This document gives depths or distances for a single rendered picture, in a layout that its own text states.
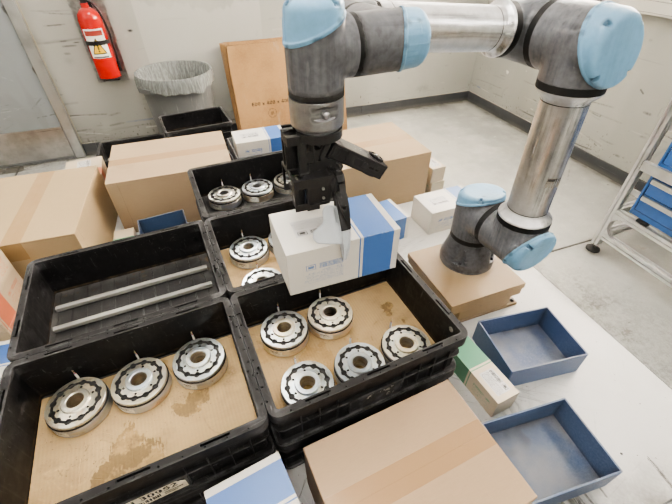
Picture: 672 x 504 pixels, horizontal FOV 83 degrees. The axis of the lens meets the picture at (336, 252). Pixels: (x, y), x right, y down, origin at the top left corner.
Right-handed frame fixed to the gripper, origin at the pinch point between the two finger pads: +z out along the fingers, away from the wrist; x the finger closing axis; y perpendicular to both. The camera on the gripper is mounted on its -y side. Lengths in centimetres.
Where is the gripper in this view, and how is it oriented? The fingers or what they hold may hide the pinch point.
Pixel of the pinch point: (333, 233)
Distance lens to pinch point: 67.8
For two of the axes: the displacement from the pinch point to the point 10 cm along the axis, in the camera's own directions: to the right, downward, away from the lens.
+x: 3.5, 6.1, -7.1
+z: 0.1, 7.6, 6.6
